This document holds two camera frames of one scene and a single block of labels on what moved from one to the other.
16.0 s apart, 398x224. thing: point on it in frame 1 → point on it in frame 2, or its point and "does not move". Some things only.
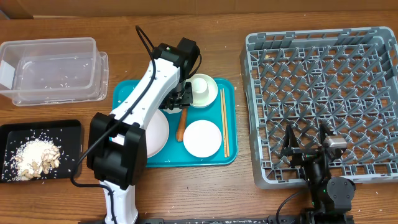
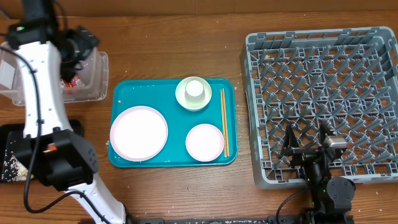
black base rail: x=273 y=219 does not move
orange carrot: x=181 y=128 → x=51 y=147
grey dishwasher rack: x=346 y=80 does not move
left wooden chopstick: x=223 y=121 does not move
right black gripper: x=303 y=154 does not move
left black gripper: x=185 y=101 → x=88 y=41
